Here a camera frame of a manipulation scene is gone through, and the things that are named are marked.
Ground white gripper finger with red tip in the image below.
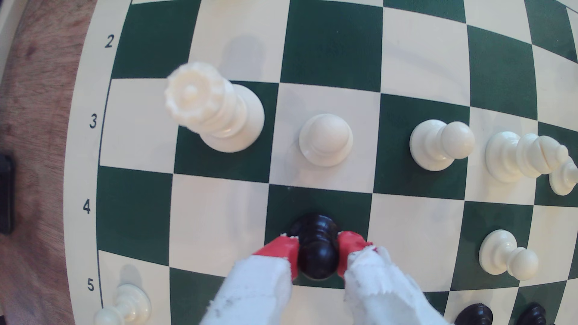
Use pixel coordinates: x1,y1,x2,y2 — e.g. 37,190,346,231
337,231,452,325
201,234,300,325

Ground black pawn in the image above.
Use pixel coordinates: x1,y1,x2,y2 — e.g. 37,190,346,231
454,303,494,325
289,213,340,280
516,302,547,325

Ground green and cream chess mat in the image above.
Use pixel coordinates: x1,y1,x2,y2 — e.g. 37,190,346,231
63,0,578,325

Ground white pawn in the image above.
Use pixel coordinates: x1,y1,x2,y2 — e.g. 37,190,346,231
93,283,152,325
409,119,476,172
479,229,539,281
548,158,578,197
298,113,354,168

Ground white queen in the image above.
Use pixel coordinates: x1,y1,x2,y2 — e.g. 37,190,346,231
164,62,266,153

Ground white bishop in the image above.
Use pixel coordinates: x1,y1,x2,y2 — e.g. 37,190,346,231
485,131,570,183

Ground black flat object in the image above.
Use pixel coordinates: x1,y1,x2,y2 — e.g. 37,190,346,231
0,153,15,235

